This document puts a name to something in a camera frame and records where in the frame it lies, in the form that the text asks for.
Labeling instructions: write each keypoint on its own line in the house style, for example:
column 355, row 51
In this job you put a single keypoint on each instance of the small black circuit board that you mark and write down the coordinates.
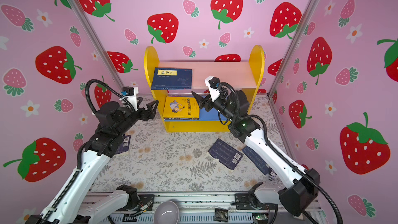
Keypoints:
column 221, row 215

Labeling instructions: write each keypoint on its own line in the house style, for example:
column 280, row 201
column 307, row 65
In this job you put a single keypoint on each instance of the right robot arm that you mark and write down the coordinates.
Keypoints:
column 301, row 186

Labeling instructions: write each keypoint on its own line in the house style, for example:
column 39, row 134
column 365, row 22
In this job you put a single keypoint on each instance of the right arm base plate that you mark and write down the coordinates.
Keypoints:
column 248, row 201

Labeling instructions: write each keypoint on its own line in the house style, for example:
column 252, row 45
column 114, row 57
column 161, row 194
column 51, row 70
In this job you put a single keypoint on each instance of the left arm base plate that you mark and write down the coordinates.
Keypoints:
column 138, row 202

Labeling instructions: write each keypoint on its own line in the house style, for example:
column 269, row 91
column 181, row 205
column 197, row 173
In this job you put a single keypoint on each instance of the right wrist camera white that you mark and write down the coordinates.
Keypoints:
column 212, row 83

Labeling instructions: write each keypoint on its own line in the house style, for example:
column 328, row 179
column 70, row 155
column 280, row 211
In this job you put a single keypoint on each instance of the yellow pink blue bookshelf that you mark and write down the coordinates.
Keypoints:
column 246, row 76

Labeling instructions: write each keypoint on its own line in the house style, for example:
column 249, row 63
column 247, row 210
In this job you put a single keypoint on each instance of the navy blue book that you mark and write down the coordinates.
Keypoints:
column 172, row 79

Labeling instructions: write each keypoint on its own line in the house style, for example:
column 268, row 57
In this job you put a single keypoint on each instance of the green lit circuit board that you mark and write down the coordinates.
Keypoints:
column 259, row 218

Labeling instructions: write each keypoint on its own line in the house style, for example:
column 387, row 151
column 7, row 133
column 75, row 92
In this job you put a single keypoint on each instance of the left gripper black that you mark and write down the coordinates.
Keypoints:
column 150, row 115

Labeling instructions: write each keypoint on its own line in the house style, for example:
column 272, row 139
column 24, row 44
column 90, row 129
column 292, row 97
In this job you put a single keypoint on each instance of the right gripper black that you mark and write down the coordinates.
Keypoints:
column 202, row 102

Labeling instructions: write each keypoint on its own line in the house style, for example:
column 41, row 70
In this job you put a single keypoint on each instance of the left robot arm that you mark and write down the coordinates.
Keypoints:
column 114, row 121

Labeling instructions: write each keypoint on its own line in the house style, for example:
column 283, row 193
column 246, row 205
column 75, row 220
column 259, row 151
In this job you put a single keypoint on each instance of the grey bowl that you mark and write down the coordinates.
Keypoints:
column 166, row 213

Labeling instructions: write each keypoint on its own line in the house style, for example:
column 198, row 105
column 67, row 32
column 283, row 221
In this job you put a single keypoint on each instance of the yellow cartoon cover book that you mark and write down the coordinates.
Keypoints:
column 178, row 107

